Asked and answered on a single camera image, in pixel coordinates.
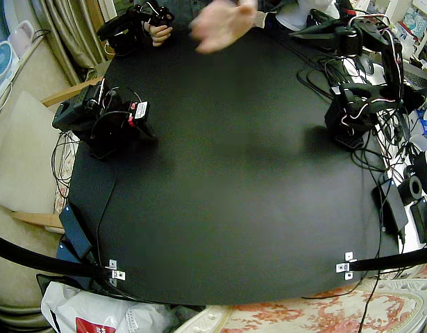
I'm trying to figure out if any operator right hand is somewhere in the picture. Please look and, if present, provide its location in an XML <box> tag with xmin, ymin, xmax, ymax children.
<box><xmin>147</xmin><ymin>24</ymin><xmax>173</xmax><ymax>46</ymax></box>

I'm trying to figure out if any onlooker pale hand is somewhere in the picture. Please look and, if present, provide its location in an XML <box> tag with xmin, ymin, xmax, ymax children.
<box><xmin>190</xmin><ymin>0</ymin><xmax>259</xmax><ymax>53</ymax></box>

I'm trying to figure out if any onlooker in white shirt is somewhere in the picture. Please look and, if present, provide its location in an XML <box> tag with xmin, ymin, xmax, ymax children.
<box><xmin>277</xmin><ymin>0</ymin><xmax>339</xmax><ymax>31</ymax></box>

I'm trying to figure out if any operator grey denim torso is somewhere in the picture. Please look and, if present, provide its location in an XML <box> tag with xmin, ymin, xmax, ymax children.
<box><xmin>169</xmin><ymin>0</ymin><xmax>207</xmax><ymax>22</ymax></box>

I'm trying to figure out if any black computer mouse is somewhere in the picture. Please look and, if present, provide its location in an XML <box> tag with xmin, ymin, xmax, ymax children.
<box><xmin>357</xmin><ymin>55</ymin><xmax>376</xmax><ymax>76</ymax></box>

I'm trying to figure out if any white storage shelf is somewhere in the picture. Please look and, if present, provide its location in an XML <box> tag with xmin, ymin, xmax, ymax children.
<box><xmin>386</xmin><ymin>0</ymin><xmax>427</xmax><ymax>67</ymax></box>

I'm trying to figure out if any dark grey laptop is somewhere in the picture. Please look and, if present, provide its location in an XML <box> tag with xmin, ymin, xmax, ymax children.
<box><xmin>402</xmin><ymin>57</ymin><xmax>427</xmax><ymax>96</ymax></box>

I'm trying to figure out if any beige curtain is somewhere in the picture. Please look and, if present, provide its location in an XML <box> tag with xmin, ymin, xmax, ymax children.
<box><xmin>37</xmin><ymin>0</ymin><xmax>112</xmax><ymax>87</ymax></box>

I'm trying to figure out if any black table mat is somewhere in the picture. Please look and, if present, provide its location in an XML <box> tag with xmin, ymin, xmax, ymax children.
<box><xmin>65</xmin><ymin>27</ymin><xmax>401</xmax><ymax>307</ymax></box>

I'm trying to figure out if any pink floral cloth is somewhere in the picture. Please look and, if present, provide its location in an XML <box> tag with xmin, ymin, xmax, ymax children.
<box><xmin>54</xmin><ymin>133</ymin><xmax>78</xmax><ymax>213</ymax></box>

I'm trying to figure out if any cream seat cushion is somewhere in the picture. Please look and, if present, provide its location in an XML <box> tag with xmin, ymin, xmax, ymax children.
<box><xmin>0</xmin><ymin>90</ymin><xmax>79</xmax><ymax>215</ymax></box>

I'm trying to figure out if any dark blue power box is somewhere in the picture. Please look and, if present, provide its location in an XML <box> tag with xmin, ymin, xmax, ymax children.
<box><xmin>58</xmin><ymin>203</ymin><xmax>93</xmax><ymax>259</ymax></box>
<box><xmin>56</xmin><ymin>235</ymin><xmax>85</xmax><ymax>267</ymax></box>

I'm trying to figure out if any blue white package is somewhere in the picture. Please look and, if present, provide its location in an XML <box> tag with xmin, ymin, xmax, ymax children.
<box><xmin>415</xmin><ymin>103</ymin><xmax>427</xmax><ymax>137</ymax></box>

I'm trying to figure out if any pale pink jug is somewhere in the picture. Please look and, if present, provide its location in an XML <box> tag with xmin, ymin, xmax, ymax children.
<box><xmin>9</xmin><ymin>19</ymin><xmax>36</xmax><ymax>57</ymax></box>

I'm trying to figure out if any white round disc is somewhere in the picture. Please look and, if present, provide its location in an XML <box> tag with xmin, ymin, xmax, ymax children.
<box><xmin>405</xmin><ymin>133</ymin><xmax>427</xmax><ymax>164</ymax></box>

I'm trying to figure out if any white blue desk fan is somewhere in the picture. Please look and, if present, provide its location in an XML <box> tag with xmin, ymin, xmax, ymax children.
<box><xmin>0</xmin><ymin>40</ymin><xmax>20</xmax><ymax>101</ymax></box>

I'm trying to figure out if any white rounded appliance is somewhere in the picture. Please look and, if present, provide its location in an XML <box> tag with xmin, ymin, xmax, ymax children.
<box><xmin>0</xmin><ymin>0</ymin><xmax>31</xmax><ymax>34</ymax></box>

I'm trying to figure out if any black filament spool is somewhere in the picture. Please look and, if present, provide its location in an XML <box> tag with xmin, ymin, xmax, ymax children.
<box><xmin>407</xmin><ymin>151</ymin><xmax>427</xmax><ymax>195</ymax></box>

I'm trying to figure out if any black tape roll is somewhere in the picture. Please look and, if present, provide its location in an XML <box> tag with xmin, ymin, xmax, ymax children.
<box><xmin>397</xmin><ymin>175</ymin><xmax>424</xmax><ymax>205</ymax></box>

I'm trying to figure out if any black power adapter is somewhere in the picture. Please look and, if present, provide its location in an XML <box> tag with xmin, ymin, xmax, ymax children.
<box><xmin>371</xmin><ymin>178</ymin><xmax>410</xmax><ymax>240</ymax></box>

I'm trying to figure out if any white plastic bag red print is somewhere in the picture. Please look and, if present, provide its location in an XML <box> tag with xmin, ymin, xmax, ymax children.
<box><xmin>40</xmin><ymin>280</ymin><xmax>174</xmax><ymax>333</ymax></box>

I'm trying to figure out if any black rectangular charger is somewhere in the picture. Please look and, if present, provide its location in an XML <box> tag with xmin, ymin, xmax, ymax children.
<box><xmin>409</xmin><ymin>199</ymin><xmax>427</xmax><ymax>244</ymax></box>

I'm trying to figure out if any grey curved stool rim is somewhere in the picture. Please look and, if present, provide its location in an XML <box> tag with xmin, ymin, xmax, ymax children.
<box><xmin>0</xmin><ymin>298</ymin><xmax>51</xmax><ymax>333</ymax></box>

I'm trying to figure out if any pink floral upholstery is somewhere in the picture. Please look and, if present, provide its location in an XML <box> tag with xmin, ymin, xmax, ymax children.
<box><xmin>219</xmin><ymin>287</ymin><xmax>427</xmax><ymax>333</ymax></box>

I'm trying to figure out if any black looped table cable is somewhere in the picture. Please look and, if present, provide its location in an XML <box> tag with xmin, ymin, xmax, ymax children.
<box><xmin>285</xmin><ymin>37</ymin><xmax>344</xmax><ymax>103</ymax></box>

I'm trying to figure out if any wooden chair frame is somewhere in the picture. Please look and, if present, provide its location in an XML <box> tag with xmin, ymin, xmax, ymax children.
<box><xmin>10</xmin><ymin>78</ymin><xmax>105</xmax><ymax>230</ymax></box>

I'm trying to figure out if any thin black looped cable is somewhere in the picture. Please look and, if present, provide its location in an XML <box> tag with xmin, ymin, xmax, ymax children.
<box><xmin>51</xmin><ymin>123</ymin><xmax>81</xmax><ymax>200</ymax></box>

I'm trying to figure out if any black power cable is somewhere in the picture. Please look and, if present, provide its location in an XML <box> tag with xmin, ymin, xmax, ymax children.
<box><xmin>94</xmin><ymin>157</ymin><xmax>117</xmax><ymax>268</ymax></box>

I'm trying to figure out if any black camera stand bar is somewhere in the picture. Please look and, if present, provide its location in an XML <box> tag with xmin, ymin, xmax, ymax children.
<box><xmin>348</xmin><ymin>245</ymin><xmax>427</xmax><ymax>272</ymax></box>
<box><xmin>0</xmin><ymin>231</ymin><xmax>112</xmax><ymax>279</ymax></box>

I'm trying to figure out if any long thin black cable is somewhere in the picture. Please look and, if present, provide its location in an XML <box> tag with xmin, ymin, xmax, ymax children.
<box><xmin>358</xmin><ymin>173</ymin><xmax>391</xmax><ymax>333</ymax></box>

